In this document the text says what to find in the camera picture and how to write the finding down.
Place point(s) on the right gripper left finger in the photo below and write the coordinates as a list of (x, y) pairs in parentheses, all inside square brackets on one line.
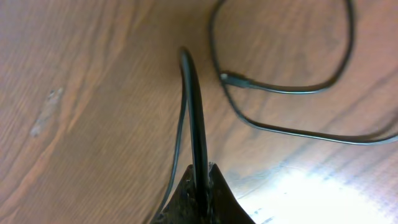
[(182, 207)]

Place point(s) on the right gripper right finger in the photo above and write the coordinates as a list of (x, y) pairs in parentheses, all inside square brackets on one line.
[(219, 206)]

